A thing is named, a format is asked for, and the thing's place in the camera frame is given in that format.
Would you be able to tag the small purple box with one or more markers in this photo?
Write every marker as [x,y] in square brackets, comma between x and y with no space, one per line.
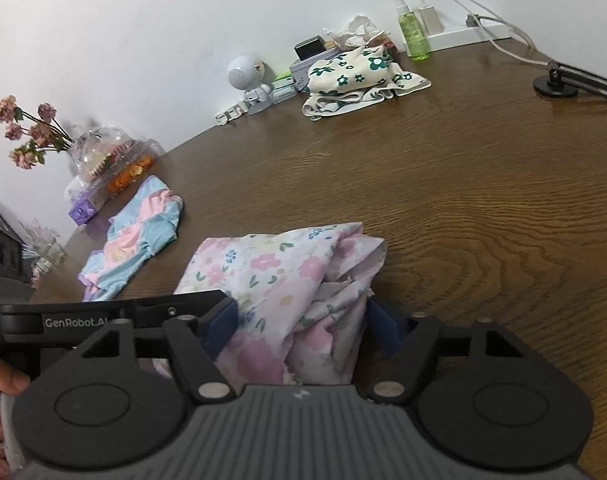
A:
[83,208]

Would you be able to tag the black perforated rack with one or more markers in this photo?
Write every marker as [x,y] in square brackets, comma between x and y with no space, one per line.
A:
[0,250]

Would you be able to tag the black power adapter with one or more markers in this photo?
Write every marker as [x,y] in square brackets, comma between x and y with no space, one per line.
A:
[309,48]

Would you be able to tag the cream garment with green flowers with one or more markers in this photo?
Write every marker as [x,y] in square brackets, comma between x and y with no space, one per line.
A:
[353,72]

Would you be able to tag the white charger plug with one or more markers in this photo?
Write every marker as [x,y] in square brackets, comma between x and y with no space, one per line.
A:
[430,21]

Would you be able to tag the grey printed tin box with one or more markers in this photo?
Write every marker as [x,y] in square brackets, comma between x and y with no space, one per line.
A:
[301,69]

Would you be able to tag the pink and blue pastel garment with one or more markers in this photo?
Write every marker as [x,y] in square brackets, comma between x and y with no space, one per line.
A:
[133,240]

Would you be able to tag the green spray bottle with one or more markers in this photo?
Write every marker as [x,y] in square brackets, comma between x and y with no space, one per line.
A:
[414,35]

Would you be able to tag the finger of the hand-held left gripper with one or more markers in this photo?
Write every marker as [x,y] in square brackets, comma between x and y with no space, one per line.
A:
[183,305]

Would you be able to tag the clear plastic container of oranges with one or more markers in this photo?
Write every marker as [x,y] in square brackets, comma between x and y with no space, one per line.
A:
[113,160]

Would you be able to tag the pink floral garment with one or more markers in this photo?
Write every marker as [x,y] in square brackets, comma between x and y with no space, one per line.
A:
[283,280]

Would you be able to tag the dried pink flowers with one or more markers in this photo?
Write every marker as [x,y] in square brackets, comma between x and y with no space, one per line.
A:
[38,132]

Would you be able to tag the black mount stand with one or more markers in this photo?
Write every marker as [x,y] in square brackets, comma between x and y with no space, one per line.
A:
[553,85]

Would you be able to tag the crumpled white plastic bag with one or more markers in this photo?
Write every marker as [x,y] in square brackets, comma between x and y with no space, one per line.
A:
[358,30]

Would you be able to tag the clear glass jars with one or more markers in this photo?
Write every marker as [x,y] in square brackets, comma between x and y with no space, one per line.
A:
[45,255]

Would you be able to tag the stack of small green boxes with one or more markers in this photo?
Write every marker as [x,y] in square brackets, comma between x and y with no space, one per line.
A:
[285,90]

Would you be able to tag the small white power strip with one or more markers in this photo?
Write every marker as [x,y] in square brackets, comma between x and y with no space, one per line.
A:
[231,113]

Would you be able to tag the large white power strip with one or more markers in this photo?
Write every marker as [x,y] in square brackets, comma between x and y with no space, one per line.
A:
[463,37]

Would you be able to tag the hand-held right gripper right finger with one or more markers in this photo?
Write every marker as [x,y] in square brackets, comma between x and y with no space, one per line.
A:
[386,332]

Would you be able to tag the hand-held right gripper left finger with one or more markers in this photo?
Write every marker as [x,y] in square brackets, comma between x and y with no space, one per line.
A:
[221,327]

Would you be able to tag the white robot-shaped speaker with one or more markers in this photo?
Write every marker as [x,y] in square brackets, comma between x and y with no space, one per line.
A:
[243,72]

